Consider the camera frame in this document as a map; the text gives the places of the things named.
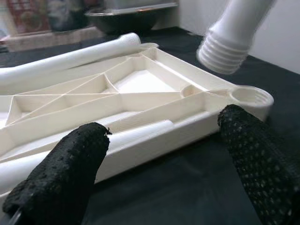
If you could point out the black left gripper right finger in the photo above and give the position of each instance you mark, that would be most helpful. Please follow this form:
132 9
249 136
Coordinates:
264 168

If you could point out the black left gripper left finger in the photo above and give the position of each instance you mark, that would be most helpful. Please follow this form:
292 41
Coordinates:
58 175

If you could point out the white plastic table leg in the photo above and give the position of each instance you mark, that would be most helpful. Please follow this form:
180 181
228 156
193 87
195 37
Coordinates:
70 58
234 28
140 133

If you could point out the black tablecloth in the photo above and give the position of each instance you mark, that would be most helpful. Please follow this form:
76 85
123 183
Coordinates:
175 187

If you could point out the white plastic table top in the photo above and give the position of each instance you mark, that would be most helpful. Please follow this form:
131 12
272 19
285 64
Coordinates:
140 82

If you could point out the beige woven bench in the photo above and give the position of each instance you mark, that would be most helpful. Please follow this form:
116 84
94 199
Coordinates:
58 37

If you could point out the red printed food carton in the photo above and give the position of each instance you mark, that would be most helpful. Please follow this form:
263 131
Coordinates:
28 18

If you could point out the black metal wok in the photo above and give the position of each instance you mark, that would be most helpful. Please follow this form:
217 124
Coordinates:
122 22

